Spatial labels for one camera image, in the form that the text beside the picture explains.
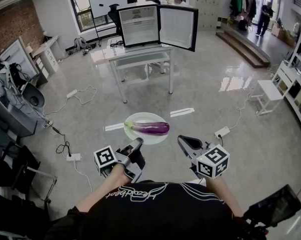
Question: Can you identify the black floor equipment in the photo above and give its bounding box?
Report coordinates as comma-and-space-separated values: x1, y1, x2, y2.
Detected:
67, 43, 99, 56

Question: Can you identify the person's right forearm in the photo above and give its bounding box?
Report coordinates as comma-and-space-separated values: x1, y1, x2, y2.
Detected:
205, 176, 244, 219

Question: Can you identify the black mini fridge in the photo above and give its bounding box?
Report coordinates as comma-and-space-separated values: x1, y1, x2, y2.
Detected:
116, 4, 199, 53

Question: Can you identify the white drawer desk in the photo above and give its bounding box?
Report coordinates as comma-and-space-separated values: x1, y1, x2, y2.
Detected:
31, 35, 61, 79

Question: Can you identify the black framed window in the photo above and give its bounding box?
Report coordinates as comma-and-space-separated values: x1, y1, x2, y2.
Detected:
66, 0, 186, 32

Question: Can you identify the person's left forearm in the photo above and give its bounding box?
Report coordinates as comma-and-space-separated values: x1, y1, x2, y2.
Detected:
75, 163, 128, 214

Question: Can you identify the white shelf unit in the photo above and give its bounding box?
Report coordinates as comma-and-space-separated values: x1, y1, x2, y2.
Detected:
270, 8, 301, 145

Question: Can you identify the black office chair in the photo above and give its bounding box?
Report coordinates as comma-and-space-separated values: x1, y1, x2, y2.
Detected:
107, 3, 123, 36

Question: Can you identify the purple eggplant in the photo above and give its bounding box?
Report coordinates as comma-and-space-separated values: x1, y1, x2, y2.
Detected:
123, 121, 170, 136

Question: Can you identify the black printed shirt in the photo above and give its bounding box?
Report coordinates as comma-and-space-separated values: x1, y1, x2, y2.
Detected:
44, 180, 269, 240

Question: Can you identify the black bag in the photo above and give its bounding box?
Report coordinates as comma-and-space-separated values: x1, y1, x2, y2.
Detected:
237, 18, 249, 32

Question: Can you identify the grey cubby cabinet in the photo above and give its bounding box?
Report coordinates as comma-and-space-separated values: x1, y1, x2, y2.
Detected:
0, 36, 49, 87

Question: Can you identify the black coat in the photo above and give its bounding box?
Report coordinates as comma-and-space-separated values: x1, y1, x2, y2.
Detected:
247, 0, 258, 22

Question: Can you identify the white round plate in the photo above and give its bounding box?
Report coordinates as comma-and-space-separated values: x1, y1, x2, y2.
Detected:
124, 112, 170, 145

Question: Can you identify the black cord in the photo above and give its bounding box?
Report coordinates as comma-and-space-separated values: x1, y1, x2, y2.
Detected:
51, 126, 73, 157

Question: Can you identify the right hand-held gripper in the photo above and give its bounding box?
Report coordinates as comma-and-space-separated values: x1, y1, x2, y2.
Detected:
177, 134, 231, 180

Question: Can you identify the white metal table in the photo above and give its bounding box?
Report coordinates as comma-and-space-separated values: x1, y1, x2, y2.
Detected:
107, 43, 176, 104

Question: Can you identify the black metal chair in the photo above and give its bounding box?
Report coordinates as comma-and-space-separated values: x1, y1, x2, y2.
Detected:
0, 143, 58, 235

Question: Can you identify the grey backpack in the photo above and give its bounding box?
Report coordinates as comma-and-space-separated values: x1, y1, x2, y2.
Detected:
73, 36, 88, 50

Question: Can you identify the grey locker cabinet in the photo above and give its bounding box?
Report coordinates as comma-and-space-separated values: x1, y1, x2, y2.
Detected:
196, 0, 223, 31

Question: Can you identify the wooden platform step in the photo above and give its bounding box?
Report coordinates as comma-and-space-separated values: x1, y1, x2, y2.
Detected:
215, 30, 271, 69

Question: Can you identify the grey fabric cover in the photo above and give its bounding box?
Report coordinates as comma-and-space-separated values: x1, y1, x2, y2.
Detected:
0, 61, 50, 129

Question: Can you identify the white stool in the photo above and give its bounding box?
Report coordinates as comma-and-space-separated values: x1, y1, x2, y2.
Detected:
250, 80, 284, 117

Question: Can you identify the green jacket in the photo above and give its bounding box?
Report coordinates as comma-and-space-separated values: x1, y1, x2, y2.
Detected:
231, 0, 244, 17

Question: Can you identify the black screen device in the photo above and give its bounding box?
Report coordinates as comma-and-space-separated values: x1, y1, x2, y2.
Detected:
242, 183, 301, 237

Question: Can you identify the white power cord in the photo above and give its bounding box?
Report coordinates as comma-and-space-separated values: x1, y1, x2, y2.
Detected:
227, 88, 253, 131
44, 85, 98, 116

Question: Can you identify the cardboard box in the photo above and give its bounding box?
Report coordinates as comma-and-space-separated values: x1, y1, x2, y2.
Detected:
272, 22, 286, 40

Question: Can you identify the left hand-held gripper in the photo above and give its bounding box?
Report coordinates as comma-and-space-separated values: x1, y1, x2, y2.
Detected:
93, 137, 146, 184

